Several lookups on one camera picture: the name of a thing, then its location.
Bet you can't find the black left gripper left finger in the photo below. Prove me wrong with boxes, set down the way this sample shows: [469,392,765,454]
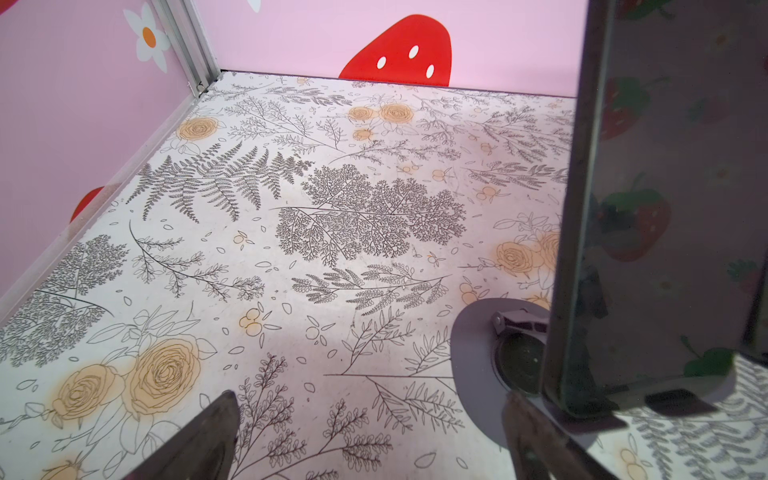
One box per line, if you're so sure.
[125,390,240,480]

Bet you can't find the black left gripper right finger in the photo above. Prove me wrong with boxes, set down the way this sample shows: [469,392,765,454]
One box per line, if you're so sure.
[502,391,616,480]

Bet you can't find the grey round stand leftmost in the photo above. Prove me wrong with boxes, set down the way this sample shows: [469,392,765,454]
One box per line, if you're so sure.
[450,298,598,448]

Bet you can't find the large black phone leftmost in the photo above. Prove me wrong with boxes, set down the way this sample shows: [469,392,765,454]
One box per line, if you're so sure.
[543,1,767,418]

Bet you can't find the aluminium left corner post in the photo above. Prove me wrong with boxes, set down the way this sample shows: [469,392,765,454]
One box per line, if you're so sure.
[151,0,221,98]

